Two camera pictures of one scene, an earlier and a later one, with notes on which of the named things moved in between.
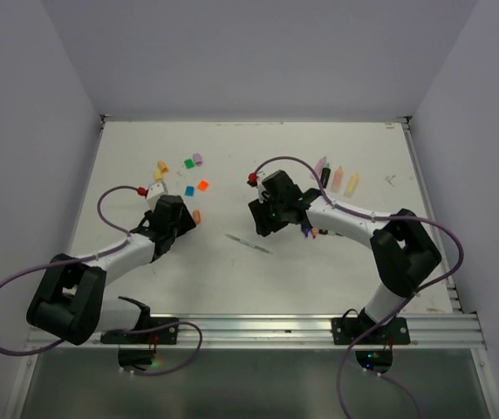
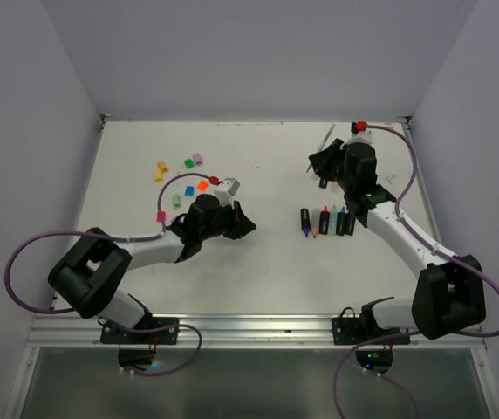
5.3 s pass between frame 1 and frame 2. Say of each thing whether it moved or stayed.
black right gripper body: moved
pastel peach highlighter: stayed
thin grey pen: moved
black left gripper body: moved
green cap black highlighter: stayed
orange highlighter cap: stayed
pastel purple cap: stayed
